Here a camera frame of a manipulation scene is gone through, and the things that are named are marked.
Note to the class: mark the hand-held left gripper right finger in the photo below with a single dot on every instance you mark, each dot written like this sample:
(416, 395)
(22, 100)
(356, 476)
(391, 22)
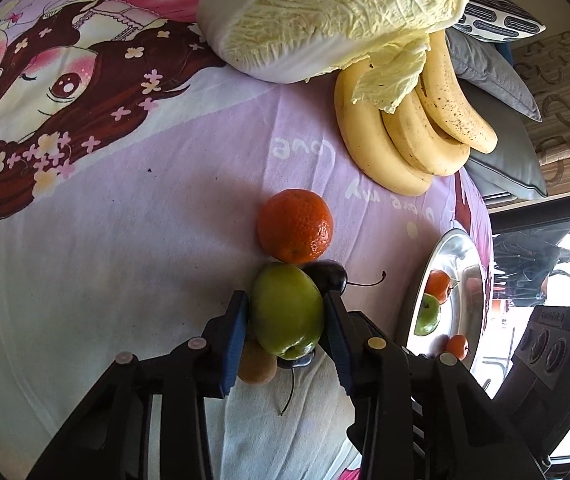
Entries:
(337, 345)

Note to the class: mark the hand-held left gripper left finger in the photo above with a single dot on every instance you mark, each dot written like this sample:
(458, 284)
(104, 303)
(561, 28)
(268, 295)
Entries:
(237, 345)

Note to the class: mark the brown longan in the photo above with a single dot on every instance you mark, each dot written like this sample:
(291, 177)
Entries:
(260, 367)

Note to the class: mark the dark cherry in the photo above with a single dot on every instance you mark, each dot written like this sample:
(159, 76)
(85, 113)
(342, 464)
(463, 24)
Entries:
(302, 360)
(330, 277)

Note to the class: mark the green apple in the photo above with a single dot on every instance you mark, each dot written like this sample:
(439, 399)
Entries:
(287, 310)
(427, 316)

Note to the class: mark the small tangerine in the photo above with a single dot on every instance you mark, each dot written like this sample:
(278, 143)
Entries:
(457, 347)

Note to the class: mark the tangerine with stem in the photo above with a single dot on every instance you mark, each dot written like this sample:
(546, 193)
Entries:
(437, 285)

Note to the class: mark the large tangerine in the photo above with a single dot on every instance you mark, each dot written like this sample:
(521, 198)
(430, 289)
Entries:
(295, 225)

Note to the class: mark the round metal plate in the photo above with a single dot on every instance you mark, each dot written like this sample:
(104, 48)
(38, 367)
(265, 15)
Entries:
(460, 260)

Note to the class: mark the printed cartoon blanket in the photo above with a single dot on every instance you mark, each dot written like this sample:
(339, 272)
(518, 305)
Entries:
(140, 210)

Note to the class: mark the yellow banana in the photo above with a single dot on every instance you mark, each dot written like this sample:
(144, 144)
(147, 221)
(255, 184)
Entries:
(415, 135)
(365, 135)
(447, 97)

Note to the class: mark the grey pillow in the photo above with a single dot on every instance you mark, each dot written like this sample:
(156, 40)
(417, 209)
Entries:
(490, 75)
(510, 160)

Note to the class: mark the napa cabbage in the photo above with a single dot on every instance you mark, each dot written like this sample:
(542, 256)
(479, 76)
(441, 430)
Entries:
(325, 15)

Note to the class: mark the black white patterned pillow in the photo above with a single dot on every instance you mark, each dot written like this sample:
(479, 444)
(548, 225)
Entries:
(500, 17)

